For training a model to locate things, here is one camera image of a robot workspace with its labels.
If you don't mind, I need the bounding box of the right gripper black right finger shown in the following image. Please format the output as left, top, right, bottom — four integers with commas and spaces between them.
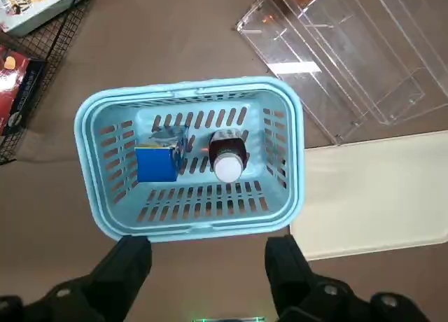
264, 234, 432, 322

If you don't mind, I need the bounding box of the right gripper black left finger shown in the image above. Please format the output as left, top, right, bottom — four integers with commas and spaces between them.
0, 234, 154, 322

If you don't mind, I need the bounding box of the blue Oreo cookie box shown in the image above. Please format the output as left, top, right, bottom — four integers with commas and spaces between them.
134, 125, 190, 184

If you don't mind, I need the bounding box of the light blue plastic basket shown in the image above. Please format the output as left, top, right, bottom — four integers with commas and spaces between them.
74, 76, 307, 244

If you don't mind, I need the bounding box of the clear acrylic shelf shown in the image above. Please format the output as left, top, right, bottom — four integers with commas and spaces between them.
232, 0, 448, 143

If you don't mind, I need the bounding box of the cream plastic tray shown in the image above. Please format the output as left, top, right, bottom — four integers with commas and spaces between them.
289, 129, 448, 261

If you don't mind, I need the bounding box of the dark chocolate cookie box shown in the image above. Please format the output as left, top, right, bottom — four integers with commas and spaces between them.
0, 45, 48, 138

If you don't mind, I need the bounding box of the white Franzzi cracker box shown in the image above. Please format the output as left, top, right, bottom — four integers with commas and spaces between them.
0, 0, 80, 36

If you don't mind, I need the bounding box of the black wire snack shelf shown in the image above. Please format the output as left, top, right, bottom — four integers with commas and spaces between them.
0, 0, 92, 166

